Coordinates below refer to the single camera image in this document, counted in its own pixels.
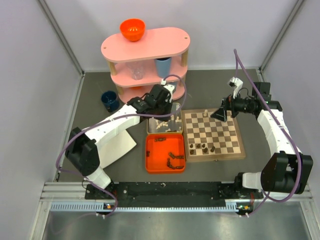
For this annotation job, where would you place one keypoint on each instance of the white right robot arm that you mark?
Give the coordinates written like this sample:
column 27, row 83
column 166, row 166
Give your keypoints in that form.
column 287, row 167

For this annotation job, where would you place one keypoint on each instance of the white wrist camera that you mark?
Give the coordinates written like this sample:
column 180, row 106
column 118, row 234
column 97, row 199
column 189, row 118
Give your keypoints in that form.
column 170, row 96
column 236, row 84

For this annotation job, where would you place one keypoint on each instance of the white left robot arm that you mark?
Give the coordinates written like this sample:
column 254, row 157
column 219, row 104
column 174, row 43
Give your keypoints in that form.
column 83, row 152

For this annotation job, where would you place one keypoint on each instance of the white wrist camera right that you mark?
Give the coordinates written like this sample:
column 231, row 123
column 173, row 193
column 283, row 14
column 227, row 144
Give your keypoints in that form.
column 236, row 84

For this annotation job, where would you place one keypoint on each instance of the pink three-tier shelf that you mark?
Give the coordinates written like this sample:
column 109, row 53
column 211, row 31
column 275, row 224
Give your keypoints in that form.
column 156, row 43

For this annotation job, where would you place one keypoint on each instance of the blue cup middle shelf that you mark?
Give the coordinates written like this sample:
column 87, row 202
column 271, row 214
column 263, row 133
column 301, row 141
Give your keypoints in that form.
column 163, row 66

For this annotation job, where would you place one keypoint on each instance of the white bishop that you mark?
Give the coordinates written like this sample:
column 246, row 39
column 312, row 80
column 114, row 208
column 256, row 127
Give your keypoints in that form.
column 205, row 114

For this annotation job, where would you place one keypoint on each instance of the white paper sheet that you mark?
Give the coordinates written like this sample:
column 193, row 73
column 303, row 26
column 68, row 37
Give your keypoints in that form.
column 115, row 148

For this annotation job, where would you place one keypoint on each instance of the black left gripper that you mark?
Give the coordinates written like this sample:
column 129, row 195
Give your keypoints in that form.
column 167, row 115

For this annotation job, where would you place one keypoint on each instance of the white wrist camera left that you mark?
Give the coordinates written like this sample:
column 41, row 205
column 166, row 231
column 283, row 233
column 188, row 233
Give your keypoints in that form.
column 170, row 96

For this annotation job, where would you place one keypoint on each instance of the blue cup bottom shelf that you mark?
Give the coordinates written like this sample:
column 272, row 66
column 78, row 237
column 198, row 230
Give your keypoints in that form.
column 171, row 86

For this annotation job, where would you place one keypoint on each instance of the blue cup shelf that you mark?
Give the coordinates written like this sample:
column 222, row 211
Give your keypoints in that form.
column 171, row 86
column 163, row 66

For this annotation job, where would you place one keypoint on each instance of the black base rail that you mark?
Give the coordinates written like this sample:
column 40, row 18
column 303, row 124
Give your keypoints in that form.
column 179, row 194

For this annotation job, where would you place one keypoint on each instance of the clear glass cup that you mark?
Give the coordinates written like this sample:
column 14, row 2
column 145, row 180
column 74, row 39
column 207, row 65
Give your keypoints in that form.
column 137, row 69

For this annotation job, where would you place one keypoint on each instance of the orange tin box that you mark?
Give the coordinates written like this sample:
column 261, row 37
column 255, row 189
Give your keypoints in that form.
column 165, row 153

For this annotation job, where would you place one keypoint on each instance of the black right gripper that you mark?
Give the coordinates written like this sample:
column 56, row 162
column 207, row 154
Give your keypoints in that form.
column 230, row 104

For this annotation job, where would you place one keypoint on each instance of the dark blue mug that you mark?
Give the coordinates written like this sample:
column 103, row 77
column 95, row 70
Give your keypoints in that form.
column 110, row 101

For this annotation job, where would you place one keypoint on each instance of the orange bowl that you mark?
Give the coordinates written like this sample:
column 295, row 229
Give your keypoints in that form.
column 133, row 29

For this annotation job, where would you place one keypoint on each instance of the wooden chess board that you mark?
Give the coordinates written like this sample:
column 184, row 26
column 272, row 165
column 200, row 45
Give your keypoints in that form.
column 208, row 132

